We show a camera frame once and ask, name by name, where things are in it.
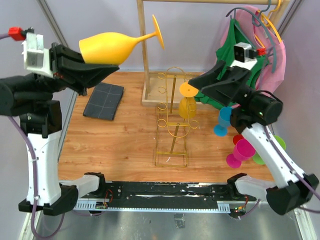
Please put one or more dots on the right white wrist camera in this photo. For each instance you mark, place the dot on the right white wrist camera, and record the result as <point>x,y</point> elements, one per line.
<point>245,56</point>

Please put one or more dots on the aluminium frame rail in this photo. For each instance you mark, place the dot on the aluminium frame rail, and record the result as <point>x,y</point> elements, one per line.
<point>44,6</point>

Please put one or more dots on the red wine glass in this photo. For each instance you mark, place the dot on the red wine glass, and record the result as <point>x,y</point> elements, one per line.
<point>237,138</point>

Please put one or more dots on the blue wine glass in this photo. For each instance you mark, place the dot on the blue wine glass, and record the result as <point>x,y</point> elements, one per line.
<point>221,129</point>

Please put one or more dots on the yellow wine glass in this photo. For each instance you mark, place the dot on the yellow wine glass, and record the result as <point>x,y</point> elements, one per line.
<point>187,106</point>
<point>113,48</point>

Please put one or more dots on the gold wire glass rack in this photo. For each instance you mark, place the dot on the gold wire glass rack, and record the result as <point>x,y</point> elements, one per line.
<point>171,129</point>

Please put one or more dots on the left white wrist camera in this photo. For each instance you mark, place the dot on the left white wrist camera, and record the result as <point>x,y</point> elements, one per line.
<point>36,58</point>

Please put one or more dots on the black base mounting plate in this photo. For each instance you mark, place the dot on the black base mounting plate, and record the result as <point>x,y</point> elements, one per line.
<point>157,196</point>

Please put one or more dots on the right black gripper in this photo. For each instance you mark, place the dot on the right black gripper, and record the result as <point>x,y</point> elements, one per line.
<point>226,92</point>

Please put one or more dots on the pink t-shirt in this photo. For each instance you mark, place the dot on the pink t-shirt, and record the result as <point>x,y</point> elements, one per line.
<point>258,39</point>

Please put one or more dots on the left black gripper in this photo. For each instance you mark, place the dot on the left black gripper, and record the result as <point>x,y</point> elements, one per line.
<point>72,69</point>

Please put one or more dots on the wooden clothes rack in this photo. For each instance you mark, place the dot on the wooden clothes rack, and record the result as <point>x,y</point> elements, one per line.
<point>150,95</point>

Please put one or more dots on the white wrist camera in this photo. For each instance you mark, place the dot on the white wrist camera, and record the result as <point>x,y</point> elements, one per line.
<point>36,58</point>
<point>245,56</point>

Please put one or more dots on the green tank top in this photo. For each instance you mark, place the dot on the green tank top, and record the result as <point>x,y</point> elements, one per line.
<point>226,53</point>

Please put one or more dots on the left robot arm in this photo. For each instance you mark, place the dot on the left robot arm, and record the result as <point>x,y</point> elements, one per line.
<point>30,97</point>

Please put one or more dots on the pink wine glass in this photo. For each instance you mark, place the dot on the pink wine glass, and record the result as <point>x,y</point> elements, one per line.
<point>242,151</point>

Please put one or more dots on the folded dark grey cloth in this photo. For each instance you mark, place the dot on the folded dark grey cloth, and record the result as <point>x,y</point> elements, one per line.
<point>104,101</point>

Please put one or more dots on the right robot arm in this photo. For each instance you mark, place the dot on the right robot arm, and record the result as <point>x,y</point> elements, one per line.
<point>257,109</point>

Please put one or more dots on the yellow clothes hanger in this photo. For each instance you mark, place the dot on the yellow clothes hanger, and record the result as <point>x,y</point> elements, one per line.
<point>268,23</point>

